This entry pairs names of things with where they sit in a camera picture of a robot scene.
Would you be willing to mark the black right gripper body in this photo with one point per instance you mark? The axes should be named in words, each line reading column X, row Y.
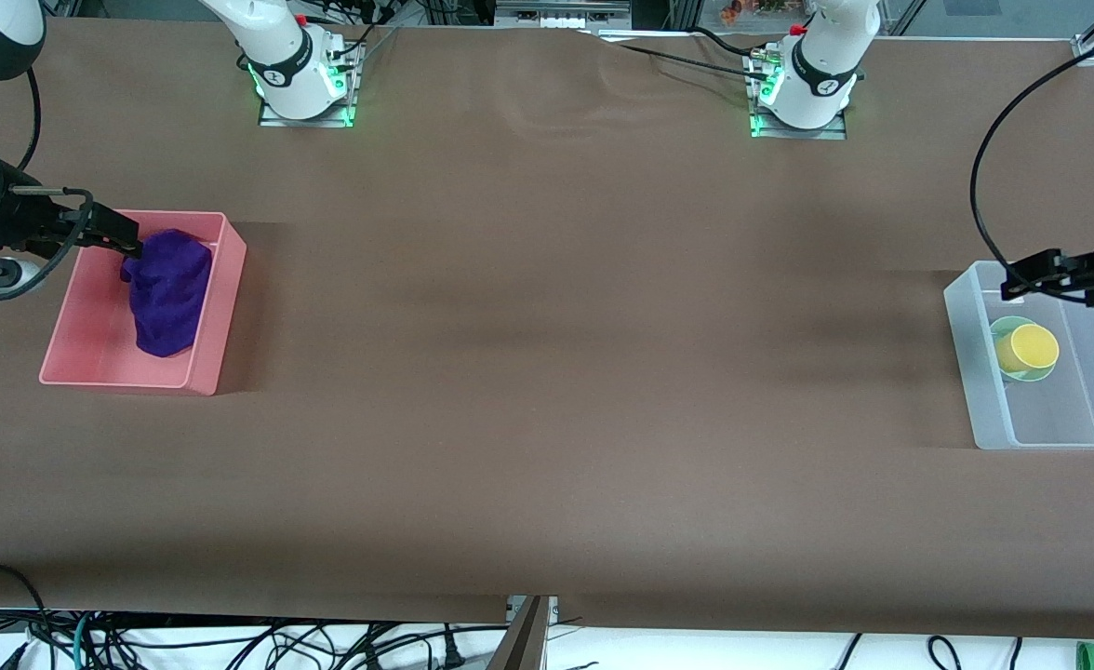
column 24, row 226

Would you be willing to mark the pale green bowl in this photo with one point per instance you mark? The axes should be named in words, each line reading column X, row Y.
column 1003, row 330

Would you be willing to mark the yellow cup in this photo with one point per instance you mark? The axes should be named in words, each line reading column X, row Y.
column 1033, row 347

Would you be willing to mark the purple cloth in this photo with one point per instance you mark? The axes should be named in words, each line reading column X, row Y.
column 170, row 298

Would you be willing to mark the pink plastic bin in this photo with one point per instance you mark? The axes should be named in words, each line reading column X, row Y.
column 91, row 335

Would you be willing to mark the translucent plastic bin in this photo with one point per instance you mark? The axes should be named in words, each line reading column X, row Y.
column 1049, row 409

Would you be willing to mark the brown table cover sheet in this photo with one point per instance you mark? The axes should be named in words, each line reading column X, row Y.
column 547, row 391

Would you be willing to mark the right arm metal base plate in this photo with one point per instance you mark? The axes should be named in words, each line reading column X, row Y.
column 273, row 121

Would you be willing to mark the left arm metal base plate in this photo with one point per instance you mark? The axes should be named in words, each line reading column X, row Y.
column 835, row 133

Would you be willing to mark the silver metal frame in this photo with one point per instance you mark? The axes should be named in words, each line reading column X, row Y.
column 561, row 13

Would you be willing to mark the brown table leg post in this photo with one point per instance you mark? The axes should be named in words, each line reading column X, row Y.
column 521, row 642

